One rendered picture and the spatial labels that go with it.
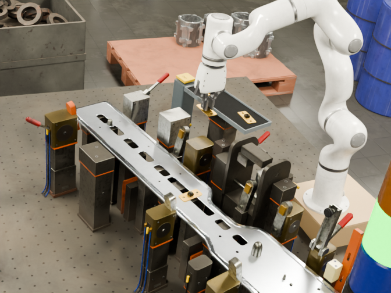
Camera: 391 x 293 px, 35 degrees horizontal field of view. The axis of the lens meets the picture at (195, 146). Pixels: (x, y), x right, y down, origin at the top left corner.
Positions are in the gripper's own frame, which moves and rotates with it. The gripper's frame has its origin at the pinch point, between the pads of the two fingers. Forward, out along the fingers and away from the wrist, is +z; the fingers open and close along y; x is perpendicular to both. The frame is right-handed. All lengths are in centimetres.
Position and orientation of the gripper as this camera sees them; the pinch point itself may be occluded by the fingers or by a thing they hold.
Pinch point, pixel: (207, 103)
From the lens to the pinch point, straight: 216.4
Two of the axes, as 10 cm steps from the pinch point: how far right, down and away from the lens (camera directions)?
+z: -1.2, 8.4, 5.3
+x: 5.1, 5.1, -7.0
